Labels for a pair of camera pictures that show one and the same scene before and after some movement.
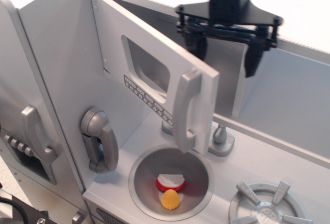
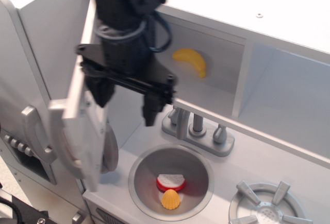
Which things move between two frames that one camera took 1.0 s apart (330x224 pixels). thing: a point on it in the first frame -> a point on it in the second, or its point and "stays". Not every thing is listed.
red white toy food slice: (170, 181) stays
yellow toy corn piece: (170, 200) stays
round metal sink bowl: (167, 159) stays
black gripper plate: (229, 10) -> (152, 78)
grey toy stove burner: (267, 203) stays
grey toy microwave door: (174, 83) -> (83, 124)
